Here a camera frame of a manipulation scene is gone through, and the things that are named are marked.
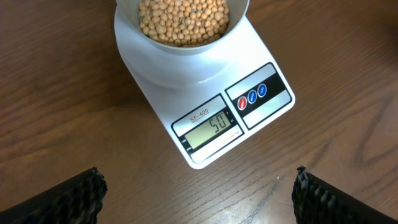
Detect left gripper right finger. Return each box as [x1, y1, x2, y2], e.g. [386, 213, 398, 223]
[292, 166, 397, 224]

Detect soybeans in bowl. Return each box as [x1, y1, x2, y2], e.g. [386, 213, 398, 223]
[139, 0, 229, 47]

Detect light grey bowl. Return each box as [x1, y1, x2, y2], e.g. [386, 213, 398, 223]
[114, 0, 249, 55]

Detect white digital kitchen scale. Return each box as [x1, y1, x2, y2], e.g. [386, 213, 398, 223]
[114, 10, 296, 169]

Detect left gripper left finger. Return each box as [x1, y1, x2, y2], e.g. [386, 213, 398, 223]
[1, 167, 108, 224]

